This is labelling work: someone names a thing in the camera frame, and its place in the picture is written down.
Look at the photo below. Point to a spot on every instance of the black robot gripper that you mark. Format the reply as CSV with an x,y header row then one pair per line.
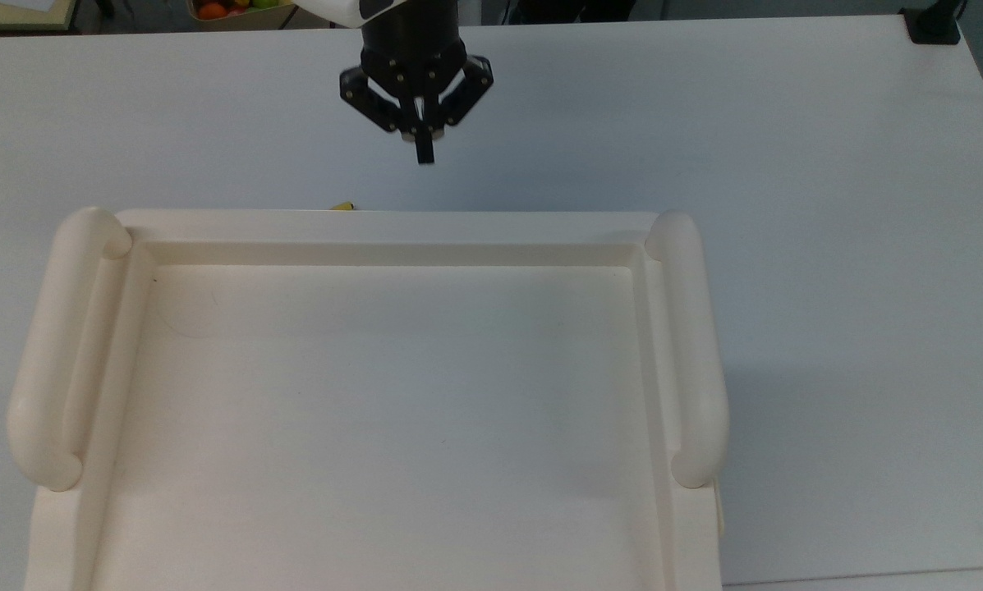
x,y
413,57

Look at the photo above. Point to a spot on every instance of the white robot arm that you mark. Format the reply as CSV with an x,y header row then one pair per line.
x,y
339,10

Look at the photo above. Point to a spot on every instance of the small yellow object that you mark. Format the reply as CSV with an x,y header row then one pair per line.
x,y
343,207

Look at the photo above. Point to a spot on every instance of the cardboard fruit box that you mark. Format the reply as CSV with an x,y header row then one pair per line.
x,y
245,20

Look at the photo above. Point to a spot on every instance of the orange fruit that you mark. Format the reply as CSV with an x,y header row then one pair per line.
x,y
212,11

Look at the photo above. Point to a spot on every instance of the cream cart top tray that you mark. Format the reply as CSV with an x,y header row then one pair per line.
x,y
392,394

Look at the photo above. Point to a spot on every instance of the wooden side table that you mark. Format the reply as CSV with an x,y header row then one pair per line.
x,y
15,18

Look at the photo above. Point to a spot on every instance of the black table clamp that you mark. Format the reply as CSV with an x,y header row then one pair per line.
x,y
934,25

